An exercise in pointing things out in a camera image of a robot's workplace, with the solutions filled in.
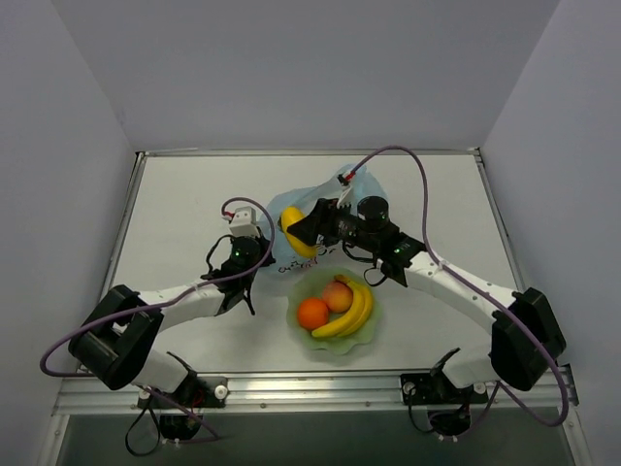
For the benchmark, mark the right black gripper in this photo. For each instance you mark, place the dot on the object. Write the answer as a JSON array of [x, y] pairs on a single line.
[[328, 219]]

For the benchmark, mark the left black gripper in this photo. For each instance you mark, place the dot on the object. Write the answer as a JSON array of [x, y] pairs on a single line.
[[264, 248]]

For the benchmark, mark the yellow fake fruit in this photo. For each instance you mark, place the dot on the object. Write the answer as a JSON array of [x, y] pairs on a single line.
[[288, 217]]

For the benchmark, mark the light blue plastic bag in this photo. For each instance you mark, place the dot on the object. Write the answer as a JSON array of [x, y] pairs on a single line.
[[289, 263]]

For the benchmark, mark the fake peach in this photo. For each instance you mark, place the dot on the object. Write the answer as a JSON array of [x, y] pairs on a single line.
[[337, 296]]

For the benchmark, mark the orange fake fruit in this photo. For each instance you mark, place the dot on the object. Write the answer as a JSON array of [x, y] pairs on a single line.
[[312, 313]]

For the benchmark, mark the yellow fake banana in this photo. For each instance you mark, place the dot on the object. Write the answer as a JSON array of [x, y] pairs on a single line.
[[356, 316]]

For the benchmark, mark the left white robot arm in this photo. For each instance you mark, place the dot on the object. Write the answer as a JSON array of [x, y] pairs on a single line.
[[116, 345]]

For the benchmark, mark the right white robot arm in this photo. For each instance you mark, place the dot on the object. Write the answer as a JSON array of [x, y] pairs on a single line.
[[525, 337]]

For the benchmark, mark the green scalloped bowl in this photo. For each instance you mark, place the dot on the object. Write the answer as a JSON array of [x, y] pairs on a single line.
[[312, 284]]

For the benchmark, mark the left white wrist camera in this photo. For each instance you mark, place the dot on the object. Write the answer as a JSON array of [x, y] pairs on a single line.
[[242, 223]]

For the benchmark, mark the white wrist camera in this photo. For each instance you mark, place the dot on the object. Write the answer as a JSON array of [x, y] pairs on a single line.
[[242, 223], [345, 182]]

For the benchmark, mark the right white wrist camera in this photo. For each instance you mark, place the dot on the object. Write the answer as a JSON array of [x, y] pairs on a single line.
[[345, 182]]

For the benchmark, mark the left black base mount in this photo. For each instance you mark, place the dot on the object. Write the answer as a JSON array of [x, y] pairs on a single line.
[[204, 388]]

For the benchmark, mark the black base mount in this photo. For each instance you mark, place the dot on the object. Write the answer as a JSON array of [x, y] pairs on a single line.
[[204, 388], [433, 388]]

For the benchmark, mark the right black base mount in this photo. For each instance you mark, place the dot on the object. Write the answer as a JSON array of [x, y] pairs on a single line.
[[433, 388]]

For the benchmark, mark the aluminium front rail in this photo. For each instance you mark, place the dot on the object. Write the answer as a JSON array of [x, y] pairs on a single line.
[[305, 392]]

